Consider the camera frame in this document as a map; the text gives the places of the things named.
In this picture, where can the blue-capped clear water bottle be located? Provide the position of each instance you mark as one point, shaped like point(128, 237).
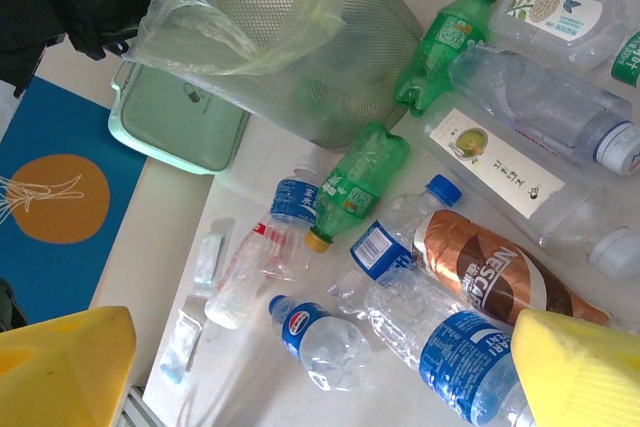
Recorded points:
point(380, 249)

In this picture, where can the small bottle green label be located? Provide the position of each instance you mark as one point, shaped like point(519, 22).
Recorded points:
point(629, 59)

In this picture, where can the clear bottle tea label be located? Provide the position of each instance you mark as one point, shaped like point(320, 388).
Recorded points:
point(500, 167)

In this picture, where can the translucent plastic bin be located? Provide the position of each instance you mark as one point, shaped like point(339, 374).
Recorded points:
point(300, 47)

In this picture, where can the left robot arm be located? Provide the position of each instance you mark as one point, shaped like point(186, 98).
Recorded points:
point(10, 307)

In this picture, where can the green soda bottle yellow cap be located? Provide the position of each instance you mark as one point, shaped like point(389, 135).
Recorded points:
point(445, 42)
point(355, 182)

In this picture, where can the clear bottle red print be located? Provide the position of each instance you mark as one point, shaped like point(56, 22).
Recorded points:
point(235, 287)

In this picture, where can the white-capped bottle blue label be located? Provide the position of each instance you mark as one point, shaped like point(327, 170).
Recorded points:
point(295, 199)

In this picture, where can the brown Nescafe coffee bottle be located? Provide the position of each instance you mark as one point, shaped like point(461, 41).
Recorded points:
point(480, 267)

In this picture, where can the clear Pepsi bottle blue cap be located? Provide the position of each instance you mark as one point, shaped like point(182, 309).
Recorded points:
point(320, 342)

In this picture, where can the clear plastic packet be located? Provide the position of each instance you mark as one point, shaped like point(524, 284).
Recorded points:
point(207, 262)
point(179, 347)

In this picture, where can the large clear bottle blue label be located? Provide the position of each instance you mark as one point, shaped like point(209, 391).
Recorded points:
point(460, 352)

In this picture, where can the clear bottle flower label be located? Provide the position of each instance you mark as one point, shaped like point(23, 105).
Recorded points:
point(550, 12)

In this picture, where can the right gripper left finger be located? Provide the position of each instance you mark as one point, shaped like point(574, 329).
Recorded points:
point(60, 377)

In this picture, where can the clear bottle white cap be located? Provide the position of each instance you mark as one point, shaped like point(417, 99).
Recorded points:
point(540, 97)

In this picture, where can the mint green plastic case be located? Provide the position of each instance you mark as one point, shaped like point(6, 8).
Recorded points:
point(170, 117)

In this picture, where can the aluminium table edge rail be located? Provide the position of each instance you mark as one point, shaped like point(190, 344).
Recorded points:
point(137, 412)

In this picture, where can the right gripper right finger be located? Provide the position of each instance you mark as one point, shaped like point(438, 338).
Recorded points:
point(585, 377)

